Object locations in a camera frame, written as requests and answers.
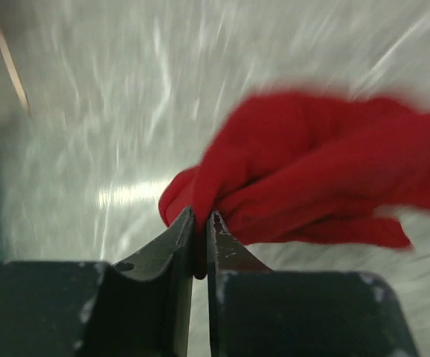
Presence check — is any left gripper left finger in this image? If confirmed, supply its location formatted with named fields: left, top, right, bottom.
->
left=0, top=208, right=194, bottom=356

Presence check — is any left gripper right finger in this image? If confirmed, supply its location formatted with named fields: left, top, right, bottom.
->
left=206, top=212, right=419, bottom=357

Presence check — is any dark red t shirt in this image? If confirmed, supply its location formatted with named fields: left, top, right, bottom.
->
left=158, top=90, right=430, bottom=264

